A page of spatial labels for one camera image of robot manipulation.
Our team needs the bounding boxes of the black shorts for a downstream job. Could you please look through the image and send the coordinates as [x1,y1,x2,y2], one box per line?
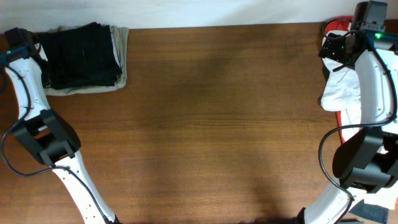
[37,22,122,90]

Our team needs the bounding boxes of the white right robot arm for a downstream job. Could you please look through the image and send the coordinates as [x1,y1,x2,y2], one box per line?
[295,1,397,224]

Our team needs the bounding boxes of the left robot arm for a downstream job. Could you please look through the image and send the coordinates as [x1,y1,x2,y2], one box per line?
[1,28,119,224]

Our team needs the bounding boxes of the red garment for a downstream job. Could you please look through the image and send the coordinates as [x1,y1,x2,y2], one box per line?
[323,21,359,143]

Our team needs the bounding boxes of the white shirt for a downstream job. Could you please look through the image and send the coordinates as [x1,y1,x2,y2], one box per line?
[321,58,397,210]

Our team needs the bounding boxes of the folded khaki shorts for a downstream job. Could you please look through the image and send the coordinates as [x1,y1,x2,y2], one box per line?
[44,26,129,96]

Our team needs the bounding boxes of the dark grey garment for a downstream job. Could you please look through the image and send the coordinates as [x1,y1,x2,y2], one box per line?
[349,200,389,224]

